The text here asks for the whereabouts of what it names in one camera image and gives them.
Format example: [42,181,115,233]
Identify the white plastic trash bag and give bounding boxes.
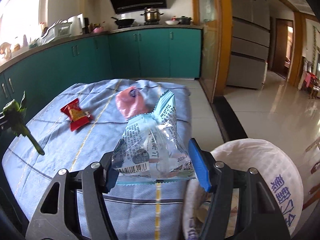
[182,139,304,239]

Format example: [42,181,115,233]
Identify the red snack wrapper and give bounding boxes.
[60,98,93,132]

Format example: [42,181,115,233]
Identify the clear printed plastic bag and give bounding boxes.
[112,90,195,185]

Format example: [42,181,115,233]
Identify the teal kitchen cabinets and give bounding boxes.
[1,27,202,119]

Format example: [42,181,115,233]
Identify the blue checked tablecloth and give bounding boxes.
[1,78,193,240]

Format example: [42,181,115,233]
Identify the white dish rack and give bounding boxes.
[38,21,72,46]

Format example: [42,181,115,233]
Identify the white kettle appliance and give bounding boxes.
[68,14,84,36]

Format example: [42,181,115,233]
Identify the pink plastic bag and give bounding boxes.
[116,86,150,120]

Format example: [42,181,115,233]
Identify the pink small container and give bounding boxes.
[93,27,104,34]

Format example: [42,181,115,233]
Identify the silver refrigerator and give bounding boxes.
[226,0,270,90]

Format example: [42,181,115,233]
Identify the black wok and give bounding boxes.
[111,17,135,29]

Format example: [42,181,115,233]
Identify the steel cooking pot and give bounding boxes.
[141,8,163,25]

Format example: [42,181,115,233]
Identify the white bowl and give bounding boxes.
[165,20,179,25]

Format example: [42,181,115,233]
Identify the dark lidded pot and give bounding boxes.
[176,16,193,25]

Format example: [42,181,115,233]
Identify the wooden glass door frame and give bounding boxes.
[193,0,233,104]

